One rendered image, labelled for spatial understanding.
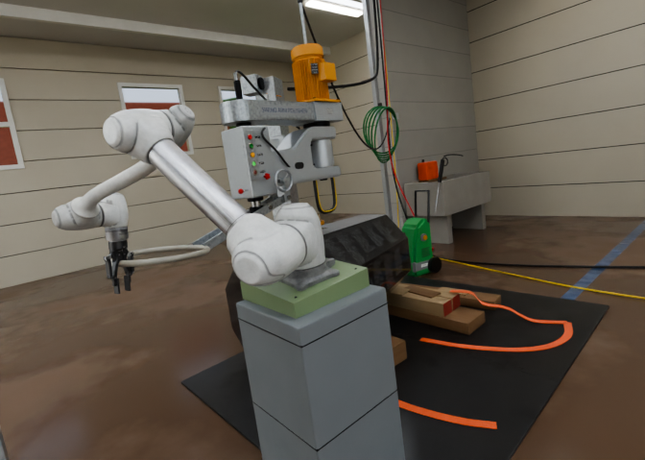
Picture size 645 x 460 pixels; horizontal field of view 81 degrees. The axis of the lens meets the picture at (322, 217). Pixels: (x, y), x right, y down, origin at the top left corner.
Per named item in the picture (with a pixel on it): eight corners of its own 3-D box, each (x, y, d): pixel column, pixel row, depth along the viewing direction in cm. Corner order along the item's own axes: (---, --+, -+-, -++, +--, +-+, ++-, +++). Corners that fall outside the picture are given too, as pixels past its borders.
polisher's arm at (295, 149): (323, 191, 298) (316, 128, 291) (346, 189, 282) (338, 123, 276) (250, 206, 244) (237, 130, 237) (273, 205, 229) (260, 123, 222)
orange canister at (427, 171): (415, 183, 549) (412, 160, 545) (434, 179, 581) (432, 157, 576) (427, 182, 532) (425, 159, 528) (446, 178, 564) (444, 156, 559)
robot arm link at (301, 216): (333, 254, 139) (325, 197, 134) (312, 274, 123) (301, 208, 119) (295, 254, 146) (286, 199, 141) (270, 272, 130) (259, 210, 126)
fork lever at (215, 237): (274, 200, 259) (272, 193, 258) (294, 198, 246) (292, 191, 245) (192, 250, 213) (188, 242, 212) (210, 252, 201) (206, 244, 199)
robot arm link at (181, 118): (166, 129, 149) (137, 131, 138) (188, 96, 141) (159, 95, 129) (185, 155, 149) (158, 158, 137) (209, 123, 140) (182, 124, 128)
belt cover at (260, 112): (320, 131, 298) (317, 108, 296) (344, 125, 281) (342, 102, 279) (214, 133, 228) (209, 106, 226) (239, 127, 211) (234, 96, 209)
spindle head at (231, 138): (274, 195, 261) (265, 130, 255) (297, 194, 247) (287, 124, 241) (231, 204, 235) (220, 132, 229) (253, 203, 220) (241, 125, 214)
